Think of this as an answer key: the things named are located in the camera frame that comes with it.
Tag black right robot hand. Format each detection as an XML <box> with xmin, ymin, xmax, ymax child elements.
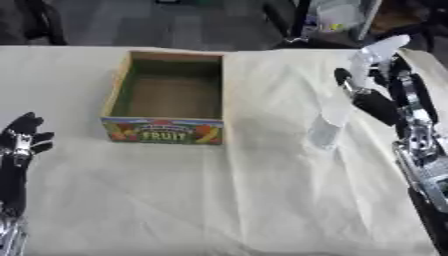
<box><xmin>332</xmin><ymin>54</ymin><xmax>441</xmax><ymax>140</ymax></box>

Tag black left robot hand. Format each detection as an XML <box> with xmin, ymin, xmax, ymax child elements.
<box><xmin>0</xmin><ymin>111</ymin><xmax>56</xmax><ymax>217</ymax></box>

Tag clear plastic bottle white label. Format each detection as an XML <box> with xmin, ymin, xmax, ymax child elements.
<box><xmin>306</xmin><ymin>34</ymin><xmax>412</xmax><ymax>151</ymax></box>

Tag tan cardboard box green inside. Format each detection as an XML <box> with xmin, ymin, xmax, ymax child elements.
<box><xmin>99</xmin><ymin>49</ymin><xmax>228</xmax><ymax>146</ymax></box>

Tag white plastic bag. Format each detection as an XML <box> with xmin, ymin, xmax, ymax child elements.
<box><xmin>306</xmin><ymin>0</ymin><xmax>384</xmax><ymax>42</ymax></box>

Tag black tripod stand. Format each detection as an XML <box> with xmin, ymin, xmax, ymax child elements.
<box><xmin>260</xmin><ymin>0</ymin><xmax>364</xmax><ymax>50</ymax></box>

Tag black chair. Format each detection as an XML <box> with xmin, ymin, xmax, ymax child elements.
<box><xmin>12</xmin><ymin>0</ymin><xmax>70</xmax><ymax>46</ymax></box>

